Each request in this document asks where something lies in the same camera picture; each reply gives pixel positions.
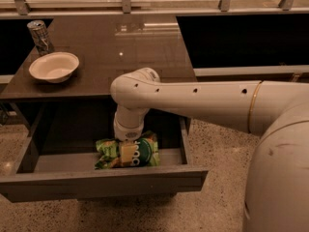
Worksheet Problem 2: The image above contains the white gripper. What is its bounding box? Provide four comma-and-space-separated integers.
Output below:
113, 105, 149, 165

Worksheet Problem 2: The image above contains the green rice chip bag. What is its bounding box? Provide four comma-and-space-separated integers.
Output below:
95, 130, 160, 169

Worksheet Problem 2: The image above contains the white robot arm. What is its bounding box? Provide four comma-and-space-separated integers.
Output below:
110, 68, 309, 232

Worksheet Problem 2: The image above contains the grey open drawer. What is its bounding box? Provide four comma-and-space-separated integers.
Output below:
0, 101, 207, 202

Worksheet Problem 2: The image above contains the white paper bowl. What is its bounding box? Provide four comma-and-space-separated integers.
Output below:
29, 52, 79, 83

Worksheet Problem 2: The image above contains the crushed silver drink can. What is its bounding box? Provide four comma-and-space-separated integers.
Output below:
27, 20, 54, 56

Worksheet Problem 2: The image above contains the white low bench rail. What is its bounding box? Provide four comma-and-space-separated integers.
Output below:
194, 65, 309, 81

